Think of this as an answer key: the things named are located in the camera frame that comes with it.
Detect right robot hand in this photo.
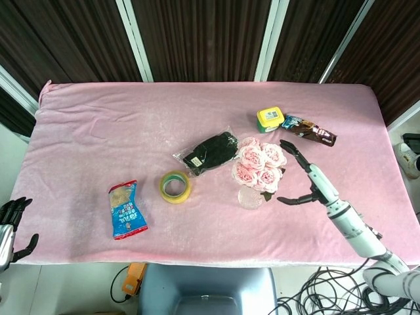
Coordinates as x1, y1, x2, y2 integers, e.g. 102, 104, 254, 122
277, 139, 343, 215

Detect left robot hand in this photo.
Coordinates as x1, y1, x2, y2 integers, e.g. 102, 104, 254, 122
0, 196, 39, 273

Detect pink rose bouquet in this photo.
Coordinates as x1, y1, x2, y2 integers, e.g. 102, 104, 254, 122
231, 136, 288, 202

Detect clear textured glass vase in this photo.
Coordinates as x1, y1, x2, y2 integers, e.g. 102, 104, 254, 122
238, 186, 265, 210

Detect brown snack wrapper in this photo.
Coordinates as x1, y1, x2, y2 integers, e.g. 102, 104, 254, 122
280, 114, 338, 148

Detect yellow lidded green container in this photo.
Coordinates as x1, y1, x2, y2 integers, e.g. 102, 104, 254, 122
256, 106, 285, 134

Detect white shoe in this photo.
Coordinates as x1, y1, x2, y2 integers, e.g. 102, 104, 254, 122
398, 142, 420, 180

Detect black gloves in plastic bag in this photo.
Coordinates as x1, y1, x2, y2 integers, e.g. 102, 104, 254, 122
173, 125, 242, 179

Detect blue snack bag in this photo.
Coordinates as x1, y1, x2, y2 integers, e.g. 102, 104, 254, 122
108, 179, 150, 242

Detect pink plush table cloth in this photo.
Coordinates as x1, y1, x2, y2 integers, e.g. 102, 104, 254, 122
11, 80, 417, 268

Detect orange plug box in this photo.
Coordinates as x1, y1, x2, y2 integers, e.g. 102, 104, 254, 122
121, 262, 147, 294

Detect dark brown slatted screen panel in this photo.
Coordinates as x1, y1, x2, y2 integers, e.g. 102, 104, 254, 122
267, 0, 366, 83
0, 0, 144, 99
324, 0, 420, 127
131, 0, 273, 83

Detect yellow packing tape roll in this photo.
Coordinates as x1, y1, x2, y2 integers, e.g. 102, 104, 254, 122
159, 169, 193, 205

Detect white screen frame post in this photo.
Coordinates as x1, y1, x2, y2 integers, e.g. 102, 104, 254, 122
387, 98, 420, 133
0, 64, 39, 116
319, 0, 375, 85
254, 0, 284, 82
115, 0, 154, 83

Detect black cable tangle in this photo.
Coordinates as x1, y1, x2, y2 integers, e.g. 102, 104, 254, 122
277, 259, 420, 315

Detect black cable of orange box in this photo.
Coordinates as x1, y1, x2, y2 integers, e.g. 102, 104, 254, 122
110, 264, 133, 305

